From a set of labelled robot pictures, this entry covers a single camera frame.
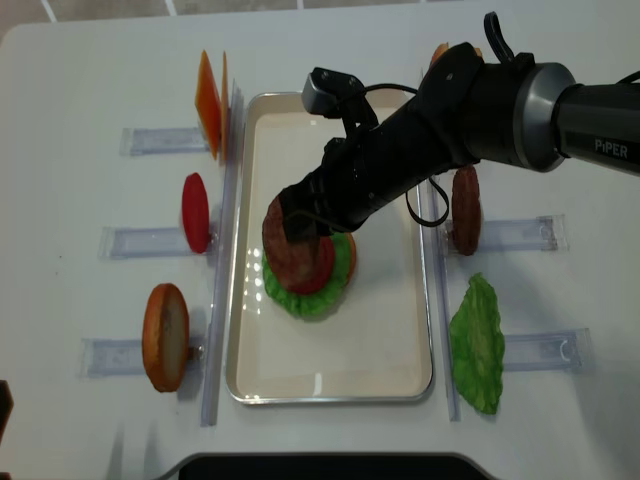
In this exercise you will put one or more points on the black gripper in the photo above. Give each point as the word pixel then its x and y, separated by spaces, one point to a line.
pixel 361 174

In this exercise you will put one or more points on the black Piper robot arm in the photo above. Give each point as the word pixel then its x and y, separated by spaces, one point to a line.
pixel 517 112

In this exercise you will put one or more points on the red tomato slice on stack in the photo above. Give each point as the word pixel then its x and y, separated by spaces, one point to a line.
pixel 325 270

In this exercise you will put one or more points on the bottom bun under lettuce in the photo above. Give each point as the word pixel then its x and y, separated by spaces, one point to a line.
pixel 353 257

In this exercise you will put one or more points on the green lettuce leaf on stack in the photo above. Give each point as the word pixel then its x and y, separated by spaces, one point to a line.
pixel 308 307

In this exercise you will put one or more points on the standing red tomato slice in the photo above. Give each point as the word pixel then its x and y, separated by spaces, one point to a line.
pixel 195 213

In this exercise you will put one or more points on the orange cheese slice left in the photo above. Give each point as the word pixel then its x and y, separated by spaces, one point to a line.
pixel 208 104

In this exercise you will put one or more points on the dark brown meat patty right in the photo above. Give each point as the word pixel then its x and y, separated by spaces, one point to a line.
pixel 466 211

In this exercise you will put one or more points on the standing green lettuce leaf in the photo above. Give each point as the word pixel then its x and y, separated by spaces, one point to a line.
pixel 478 347

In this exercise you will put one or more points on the white rectangular metal tray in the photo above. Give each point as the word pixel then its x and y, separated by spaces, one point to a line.
pixel 374 343

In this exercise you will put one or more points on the standing bun half left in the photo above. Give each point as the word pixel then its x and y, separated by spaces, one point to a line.
pixel 165 338

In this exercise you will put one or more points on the plain bun half top right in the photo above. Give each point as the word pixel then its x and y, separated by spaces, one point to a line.
pixel 440 50

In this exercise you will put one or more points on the black base at bottom edge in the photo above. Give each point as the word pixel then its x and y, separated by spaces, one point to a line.
pixel 330 466

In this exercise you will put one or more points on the brown object at left edge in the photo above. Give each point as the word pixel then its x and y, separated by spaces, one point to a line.
pixel 6 405

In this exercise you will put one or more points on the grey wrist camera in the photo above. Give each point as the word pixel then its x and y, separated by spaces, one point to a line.
pixel 324 89

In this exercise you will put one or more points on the clear acrylic holder left rail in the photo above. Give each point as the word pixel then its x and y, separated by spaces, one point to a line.
pixel 225 258

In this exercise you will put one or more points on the clear acrylic holder rail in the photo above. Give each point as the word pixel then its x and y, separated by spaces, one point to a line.
pixel 225 258
pixel 439 269

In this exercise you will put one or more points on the clear acrylic holder right rail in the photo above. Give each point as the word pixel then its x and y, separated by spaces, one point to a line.
pixel 439 269

